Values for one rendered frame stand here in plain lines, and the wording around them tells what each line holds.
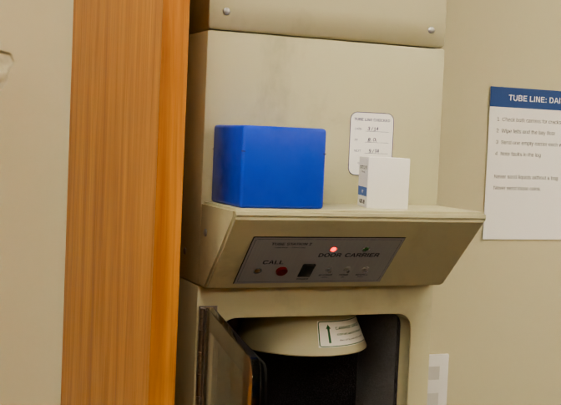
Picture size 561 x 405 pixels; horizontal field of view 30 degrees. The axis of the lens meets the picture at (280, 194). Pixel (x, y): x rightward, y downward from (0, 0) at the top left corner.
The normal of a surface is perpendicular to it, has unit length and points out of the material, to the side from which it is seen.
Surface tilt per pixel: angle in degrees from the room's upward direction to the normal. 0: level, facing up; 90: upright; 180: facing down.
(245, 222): 135
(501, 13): 90
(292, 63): 90
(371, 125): 90
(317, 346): 66
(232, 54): 90
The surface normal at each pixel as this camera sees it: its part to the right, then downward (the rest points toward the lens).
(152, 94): -0.92, -0.02
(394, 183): 0.14, 0.06
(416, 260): 0.24, 0.75
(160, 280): 0.38, 0.07
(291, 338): -0.12, -0.36
